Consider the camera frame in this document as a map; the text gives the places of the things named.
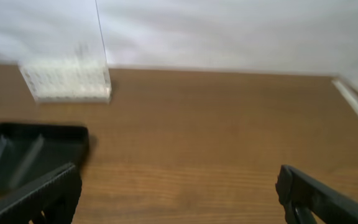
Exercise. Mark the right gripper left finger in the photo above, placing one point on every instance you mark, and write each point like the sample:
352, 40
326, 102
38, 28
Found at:
42, 196

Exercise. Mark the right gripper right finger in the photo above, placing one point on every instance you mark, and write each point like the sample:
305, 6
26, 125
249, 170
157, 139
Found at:
315, 199

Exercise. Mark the black tray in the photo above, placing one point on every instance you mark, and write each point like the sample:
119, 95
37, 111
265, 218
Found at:
61, 140

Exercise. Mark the white test tube rack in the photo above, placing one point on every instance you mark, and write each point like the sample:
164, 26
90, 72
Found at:
67, 81

